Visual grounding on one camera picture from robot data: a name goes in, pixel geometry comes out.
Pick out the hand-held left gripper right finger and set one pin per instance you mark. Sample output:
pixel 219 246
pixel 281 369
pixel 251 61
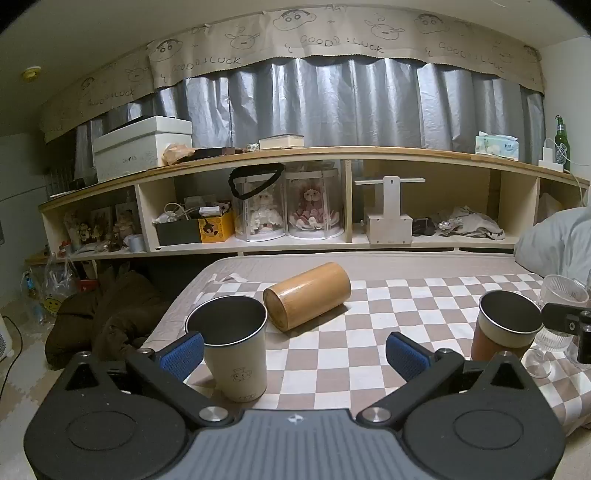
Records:
pixel 406 356

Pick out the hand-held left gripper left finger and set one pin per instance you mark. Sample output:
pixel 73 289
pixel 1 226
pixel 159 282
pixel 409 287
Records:
pixel 182 356

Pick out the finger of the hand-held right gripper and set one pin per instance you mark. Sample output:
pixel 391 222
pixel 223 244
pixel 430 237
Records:
pixel 561 318
pixel 585 346

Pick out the bamboo cup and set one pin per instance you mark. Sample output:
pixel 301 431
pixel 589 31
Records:
pixel 308 295

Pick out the white metal cup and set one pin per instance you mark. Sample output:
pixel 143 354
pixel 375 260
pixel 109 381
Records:
pixel 238 364

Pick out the brown cup with dark rim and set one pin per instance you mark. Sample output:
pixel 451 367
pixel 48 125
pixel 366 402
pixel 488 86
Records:
pixel 501 341

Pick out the clear ribbed glass goblet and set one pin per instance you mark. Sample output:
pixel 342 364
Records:
pixel 563 288

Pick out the checkered blanket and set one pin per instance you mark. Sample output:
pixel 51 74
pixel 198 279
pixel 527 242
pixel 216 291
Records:
pixel 351 350

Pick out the grey pillow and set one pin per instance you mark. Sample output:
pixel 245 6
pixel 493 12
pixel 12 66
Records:
pixel 554 240

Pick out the brown coat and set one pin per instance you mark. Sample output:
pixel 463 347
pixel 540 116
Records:
pixel 111 318

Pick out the dark grey storage box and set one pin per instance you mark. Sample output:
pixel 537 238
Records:
pixel 178 233

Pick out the grey tape roll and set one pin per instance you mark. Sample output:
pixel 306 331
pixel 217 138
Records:
pixel 135 242

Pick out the yellow cardboard box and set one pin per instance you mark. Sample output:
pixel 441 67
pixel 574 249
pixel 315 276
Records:
pixel 216 228

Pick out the crumpled grey cloth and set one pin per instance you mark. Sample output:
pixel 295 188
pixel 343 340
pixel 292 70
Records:
pixel 466 221

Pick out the wooden stand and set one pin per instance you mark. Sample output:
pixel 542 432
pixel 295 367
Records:
pixel 388 221

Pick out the clear smiley plastic bag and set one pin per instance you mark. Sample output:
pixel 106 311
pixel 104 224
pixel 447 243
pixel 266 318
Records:
pixel 57 290

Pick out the long wooden shelf unit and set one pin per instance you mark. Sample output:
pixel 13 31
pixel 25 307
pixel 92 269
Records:
pixel 466 194

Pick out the white charger block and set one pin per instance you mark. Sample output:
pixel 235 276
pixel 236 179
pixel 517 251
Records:
pixel 547 157

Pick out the clear doll case white doll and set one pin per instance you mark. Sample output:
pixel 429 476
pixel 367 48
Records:
pixel 258 212

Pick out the clear doll case pink doll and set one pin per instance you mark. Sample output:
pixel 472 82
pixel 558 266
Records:
pixel 314 207

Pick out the green glass bottle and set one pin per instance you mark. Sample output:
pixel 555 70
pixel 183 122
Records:
pixel 561 143

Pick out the white heater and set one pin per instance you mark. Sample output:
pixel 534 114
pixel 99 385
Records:
pixel 4 339

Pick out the tissue pack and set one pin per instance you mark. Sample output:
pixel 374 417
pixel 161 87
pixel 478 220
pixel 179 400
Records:
pixel 496 145

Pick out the crumpled brown paper bag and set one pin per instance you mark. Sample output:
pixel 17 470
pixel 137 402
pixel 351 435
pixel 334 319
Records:
pixel 178 153

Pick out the dark wooden tray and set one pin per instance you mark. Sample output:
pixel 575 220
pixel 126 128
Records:
pixel 214 152

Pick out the white shoe box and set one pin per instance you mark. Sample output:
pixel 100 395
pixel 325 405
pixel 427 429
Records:
pixel 131 152

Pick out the thick book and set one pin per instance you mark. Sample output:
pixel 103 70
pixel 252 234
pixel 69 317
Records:
pixel 280 141

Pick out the black flat box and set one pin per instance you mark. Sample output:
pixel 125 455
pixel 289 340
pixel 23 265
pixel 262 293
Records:
pixel 124 121

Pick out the grey curtain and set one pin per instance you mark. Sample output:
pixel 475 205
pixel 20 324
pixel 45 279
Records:
pixel 351 106

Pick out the ceiling smoke detector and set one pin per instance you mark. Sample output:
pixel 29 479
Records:
pixel 30 73

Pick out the printed beige valance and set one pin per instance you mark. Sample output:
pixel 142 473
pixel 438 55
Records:
pixel 323 41

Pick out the photo frame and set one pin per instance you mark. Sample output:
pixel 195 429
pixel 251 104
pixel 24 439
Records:
pixel 101 221
pixel 125 217

